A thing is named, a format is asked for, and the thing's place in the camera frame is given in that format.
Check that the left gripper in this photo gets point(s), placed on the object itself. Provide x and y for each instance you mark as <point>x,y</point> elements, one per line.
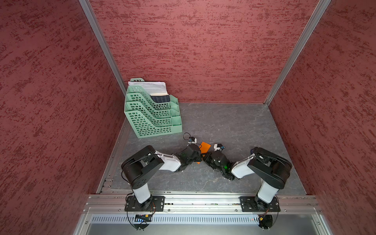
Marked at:
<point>199,157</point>

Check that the green file organizer rack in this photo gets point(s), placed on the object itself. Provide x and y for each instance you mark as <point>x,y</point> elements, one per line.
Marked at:
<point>150,119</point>

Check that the right corner aluminium post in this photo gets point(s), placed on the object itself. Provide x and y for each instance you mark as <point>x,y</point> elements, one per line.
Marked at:
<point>303,39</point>

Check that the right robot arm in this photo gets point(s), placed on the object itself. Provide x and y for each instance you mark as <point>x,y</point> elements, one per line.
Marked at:
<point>273,169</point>

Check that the corner aluminium post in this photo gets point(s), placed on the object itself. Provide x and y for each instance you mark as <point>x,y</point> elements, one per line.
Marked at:
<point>303,39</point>
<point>90,15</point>

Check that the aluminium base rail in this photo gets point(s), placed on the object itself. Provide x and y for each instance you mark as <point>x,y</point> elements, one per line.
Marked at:
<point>204,203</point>

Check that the white papers in rack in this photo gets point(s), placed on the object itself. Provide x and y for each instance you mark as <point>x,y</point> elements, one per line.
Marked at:
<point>151,88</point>

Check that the white vented cable duct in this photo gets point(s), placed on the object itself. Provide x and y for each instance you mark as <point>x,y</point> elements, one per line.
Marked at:
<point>201,219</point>

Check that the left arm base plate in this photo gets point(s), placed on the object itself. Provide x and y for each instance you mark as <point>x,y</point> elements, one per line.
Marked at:
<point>153,204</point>

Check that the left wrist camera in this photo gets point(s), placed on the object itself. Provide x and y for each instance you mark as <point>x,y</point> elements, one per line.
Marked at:
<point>192,140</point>

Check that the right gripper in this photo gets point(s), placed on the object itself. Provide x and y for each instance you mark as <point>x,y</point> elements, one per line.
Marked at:
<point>208,155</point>

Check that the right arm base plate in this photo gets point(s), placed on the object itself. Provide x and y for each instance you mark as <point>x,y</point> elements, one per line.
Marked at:
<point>254,204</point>

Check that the left corner aluminium post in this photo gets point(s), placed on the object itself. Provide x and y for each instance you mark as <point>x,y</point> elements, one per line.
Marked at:
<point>90,15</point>

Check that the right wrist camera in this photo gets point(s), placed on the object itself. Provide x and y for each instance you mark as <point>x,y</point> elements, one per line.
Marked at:
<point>218,147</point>

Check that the dark notebook in rack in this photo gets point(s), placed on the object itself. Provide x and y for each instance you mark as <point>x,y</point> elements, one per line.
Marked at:
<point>161,99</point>

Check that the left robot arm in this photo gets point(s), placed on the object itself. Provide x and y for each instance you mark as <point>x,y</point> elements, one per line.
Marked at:
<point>143,165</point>

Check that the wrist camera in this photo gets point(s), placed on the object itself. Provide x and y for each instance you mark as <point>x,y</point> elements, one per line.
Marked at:
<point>192,140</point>
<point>218,147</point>

